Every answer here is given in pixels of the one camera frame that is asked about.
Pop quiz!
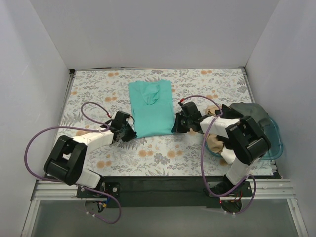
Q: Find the teal t shirt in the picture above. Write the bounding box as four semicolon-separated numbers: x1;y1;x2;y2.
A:
129;79;175;138

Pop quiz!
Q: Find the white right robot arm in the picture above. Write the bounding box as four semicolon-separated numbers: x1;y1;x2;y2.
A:
172;102;271;196

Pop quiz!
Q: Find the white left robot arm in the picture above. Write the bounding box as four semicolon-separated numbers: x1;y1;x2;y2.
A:
43;111;137;198

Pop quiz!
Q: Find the black t shirt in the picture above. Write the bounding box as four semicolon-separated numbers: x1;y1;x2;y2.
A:
215;104;244;119

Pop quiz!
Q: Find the floral patterned table cover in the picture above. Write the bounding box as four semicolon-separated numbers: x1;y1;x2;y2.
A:
57;69;252;176

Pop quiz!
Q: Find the white t shirt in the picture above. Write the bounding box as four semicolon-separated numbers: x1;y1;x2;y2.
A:
220;147;236;164

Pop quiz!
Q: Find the grey t shirt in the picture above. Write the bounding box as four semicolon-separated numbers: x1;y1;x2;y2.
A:
230;102;270;123

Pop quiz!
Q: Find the clear blue plastic basket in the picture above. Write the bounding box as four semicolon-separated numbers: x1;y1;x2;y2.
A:
205;117;283;160

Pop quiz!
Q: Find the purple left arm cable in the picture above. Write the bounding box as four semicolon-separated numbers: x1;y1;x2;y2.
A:
23;101;122;225

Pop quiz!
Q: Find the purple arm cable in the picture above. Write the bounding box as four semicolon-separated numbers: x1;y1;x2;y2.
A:
23;101;122;225
179;95;255;216

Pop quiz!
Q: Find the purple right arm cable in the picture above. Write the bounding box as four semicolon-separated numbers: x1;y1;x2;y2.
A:
179;95;255;216

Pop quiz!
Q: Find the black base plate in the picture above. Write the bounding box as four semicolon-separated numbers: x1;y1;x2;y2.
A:
76;175;255;209

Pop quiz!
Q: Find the aluminium front rail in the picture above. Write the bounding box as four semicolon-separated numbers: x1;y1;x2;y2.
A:
32;177;296;200

